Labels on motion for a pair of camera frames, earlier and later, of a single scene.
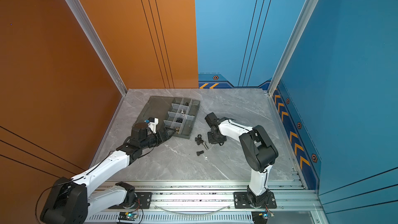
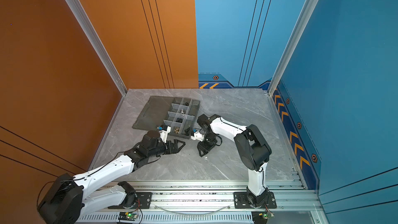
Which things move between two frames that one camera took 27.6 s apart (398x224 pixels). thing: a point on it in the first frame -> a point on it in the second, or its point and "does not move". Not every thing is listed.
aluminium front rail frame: (212, 202) does not move
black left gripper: (165, 134) -> (170, 150)
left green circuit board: (126, 215) does not move
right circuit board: (260, 217) does not move
